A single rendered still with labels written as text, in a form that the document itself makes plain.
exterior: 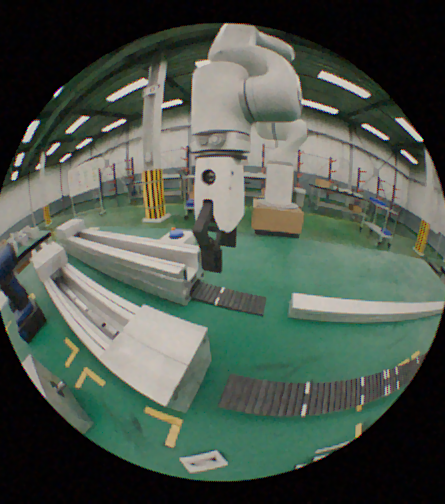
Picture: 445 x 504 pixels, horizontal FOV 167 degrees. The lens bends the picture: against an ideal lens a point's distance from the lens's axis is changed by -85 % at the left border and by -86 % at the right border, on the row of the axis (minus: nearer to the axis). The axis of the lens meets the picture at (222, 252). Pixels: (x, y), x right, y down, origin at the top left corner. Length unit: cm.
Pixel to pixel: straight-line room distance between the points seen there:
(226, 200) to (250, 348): 22
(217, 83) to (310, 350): 41
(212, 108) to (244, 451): 42
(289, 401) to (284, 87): 36
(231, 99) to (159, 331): 28
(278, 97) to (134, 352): 31
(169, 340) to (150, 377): 5
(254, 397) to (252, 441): 8
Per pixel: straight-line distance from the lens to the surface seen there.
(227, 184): 20
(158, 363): 17
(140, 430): 27
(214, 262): 23
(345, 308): 36
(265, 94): 21
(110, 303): 27
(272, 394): 22
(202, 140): 22
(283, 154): 71
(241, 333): 29
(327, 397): 25
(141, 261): 34
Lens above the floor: 103
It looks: 29 degrees down
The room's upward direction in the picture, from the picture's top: straight up
